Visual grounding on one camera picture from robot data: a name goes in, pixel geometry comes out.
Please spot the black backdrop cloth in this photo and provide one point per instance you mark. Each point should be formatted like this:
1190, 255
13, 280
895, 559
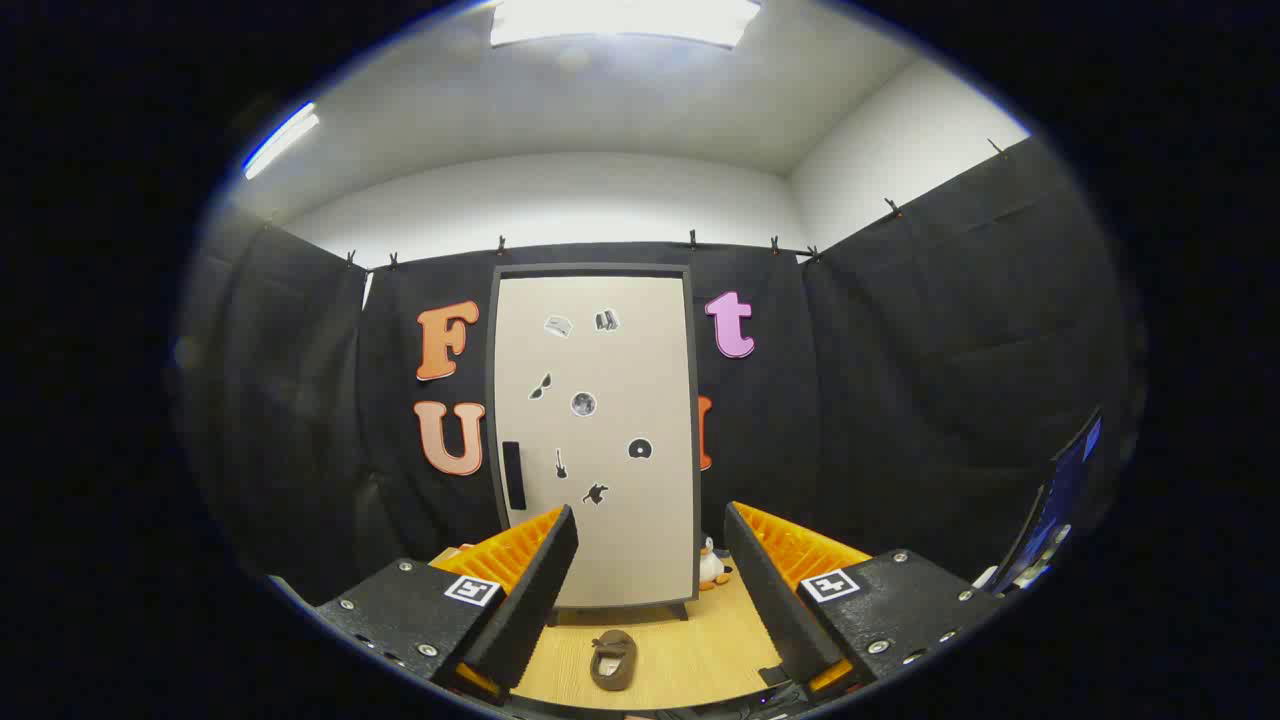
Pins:
900, 400

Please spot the ceiling light panel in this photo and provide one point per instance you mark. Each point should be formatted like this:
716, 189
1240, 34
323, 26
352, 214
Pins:
620, 20

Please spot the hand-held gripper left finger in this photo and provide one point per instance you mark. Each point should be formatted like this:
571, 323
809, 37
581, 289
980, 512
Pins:
535, 600

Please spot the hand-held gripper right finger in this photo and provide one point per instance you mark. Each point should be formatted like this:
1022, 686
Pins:
775, 600

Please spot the dark grey shoe cabinet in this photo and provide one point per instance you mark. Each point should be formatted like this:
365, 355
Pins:
590, 268

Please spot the brown fuzzy shoe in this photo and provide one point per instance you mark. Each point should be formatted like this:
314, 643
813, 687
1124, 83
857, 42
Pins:
613, 672

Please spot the penguin plush toy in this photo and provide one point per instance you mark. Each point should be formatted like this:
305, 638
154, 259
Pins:
710, 568

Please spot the beige shoe cabinet door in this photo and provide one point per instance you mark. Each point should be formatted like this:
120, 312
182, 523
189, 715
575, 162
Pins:
620, 360

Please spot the ceiling strip light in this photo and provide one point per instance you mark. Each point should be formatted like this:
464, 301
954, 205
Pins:
280, 140

